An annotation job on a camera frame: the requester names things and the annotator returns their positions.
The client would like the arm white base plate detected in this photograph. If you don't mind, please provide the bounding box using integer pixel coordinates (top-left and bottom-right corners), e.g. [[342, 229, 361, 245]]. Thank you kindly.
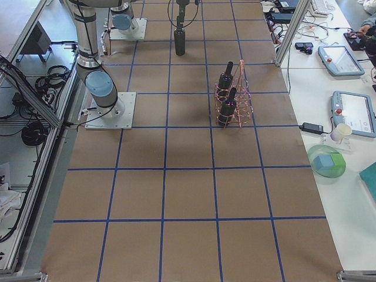
[[110, 18, 147, 41], [85, 92, 136, 130]]

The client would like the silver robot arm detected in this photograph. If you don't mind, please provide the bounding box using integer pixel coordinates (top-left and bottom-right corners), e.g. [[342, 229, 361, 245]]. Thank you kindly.
[[69, 1, 137, 117], [110, 1, 138, 34]]

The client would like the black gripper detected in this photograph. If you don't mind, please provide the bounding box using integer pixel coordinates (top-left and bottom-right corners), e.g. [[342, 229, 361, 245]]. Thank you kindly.
[[176, 0, 190, 28]]

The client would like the white paper cup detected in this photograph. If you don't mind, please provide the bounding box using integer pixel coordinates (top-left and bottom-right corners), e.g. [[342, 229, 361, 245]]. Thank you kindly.
[[330, 123, 352, 143]]

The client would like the green plastic bowl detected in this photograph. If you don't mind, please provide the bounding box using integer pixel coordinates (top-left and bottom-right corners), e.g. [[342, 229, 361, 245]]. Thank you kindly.
[[307, 145, 346, 178]]

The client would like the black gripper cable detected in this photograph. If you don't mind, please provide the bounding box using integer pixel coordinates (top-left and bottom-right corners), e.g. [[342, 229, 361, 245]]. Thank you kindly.
[[166, 0, 201, 29]]

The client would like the black power adapter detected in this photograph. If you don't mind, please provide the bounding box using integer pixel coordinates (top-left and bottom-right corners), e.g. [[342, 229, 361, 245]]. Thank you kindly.
[[299, 122, 324, 135]]

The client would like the aluminium frame post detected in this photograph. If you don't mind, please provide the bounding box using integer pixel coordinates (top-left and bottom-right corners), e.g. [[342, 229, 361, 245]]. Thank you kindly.
[[274, 0, 310, 67]]

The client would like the white crumpled cloth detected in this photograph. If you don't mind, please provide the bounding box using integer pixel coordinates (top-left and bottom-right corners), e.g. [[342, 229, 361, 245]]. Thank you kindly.
[[0, 163, 22, 218]]

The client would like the copper wire wine basket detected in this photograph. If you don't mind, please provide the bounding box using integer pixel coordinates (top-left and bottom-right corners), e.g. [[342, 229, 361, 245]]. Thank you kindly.
[[214, 59, 253, 128]]

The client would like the black cable bundle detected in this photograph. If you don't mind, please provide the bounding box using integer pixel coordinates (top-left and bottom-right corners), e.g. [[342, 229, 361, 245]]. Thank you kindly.
[[21, 120, 49, 147]]

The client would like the blue teach pendant far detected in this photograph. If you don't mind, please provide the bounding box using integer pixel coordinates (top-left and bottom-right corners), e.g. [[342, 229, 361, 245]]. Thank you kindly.
[[317, 45, 365, 76]]

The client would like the dark bottle in basket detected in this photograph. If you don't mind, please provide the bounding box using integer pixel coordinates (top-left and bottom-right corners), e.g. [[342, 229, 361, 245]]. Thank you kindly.
[[216, 61, 233, 98], [218, 87, 237, 127]]

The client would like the dark bottle in basket rear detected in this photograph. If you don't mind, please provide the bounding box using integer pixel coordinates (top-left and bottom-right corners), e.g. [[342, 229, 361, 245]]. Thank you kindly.
[[216, 61, 233, 98]]

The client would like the dark glass wine bottle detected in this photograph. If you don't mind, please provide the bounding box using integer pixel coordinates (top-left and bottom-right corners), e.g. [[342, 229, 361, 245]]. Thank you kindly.
[[174, 28, 186, 56]]

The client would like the dark bottle in basket front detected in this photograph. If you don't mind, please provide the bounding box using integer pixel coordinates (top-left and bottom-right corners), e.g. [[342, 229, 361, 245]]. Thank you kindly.
[[218, 87, 237, 127]]

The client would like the blue teach pendant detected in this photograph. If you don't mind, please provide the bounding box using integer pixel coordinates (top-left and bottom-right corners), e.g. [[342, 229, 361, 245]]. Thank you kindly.
[[317, 45, 365, 76], [331, 90, 375, 138]]

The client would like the blue teach pendant near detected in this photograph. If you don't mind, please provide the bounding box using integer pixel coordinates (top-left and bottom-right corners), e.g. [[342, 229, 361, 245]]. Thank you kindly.
[[331, 90, 375, 138]]

